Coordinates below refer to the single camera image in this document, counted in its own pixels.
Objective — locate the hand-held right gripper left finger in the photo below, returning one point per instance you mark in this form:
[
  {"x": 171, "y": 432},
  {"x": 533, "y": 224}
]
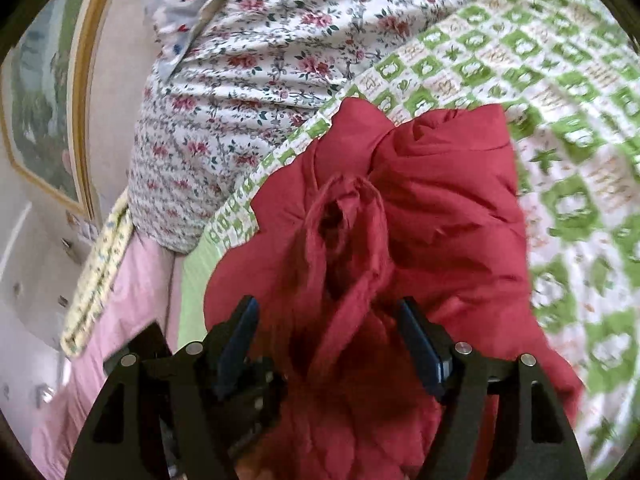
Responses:
[{"x": 239, "y": 345}]

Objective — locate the green checked printed blanket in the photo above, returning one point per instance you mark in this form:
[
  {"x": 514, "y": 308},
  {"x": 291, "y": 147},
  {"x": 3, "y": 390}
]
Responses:
[{"x": 575, "y": 170}]

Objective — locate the light blue floral cloth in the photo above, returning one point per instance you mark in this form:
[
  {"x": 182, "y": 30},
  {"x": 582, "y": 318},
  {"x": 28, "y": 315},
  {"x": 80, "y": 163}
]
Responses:
[{"x": 185, "y": 5}]

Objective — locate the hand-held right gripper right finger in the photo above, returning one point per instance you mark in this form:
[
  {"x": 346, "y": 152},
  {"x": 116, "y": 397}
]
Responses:
[{"x": 424, "y": 352}]

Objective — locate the yellow patterned cloth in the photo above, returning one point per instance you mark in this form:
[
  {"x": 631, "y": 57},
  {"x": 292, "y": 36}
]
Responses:
[{"x": 97, "y": 280}]

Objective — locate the gold framed wall picture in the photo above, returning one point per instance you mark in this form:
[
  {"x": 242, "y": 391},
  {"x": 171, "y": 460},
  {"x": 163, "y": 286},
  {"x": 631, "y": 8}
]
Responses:
[{"x": 47, "y": 85}]

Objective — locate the pink blanket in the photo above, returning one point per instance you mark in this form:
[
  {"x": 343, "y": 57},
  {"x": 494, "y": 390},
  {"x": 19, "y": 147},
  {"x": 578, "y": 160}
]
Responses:
[{"x": 125, "y": 320}]

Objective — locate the red quilted blanket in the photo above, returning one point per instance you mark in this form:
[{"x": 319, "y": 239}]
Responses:
[{"x": 440, "y": 200}]

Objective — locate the red floral white quilt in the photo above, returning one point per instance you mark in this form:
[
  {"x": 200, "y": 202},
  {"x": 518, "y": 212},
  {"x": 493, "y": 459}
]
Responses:
[{"x": 280, "y": 75}]

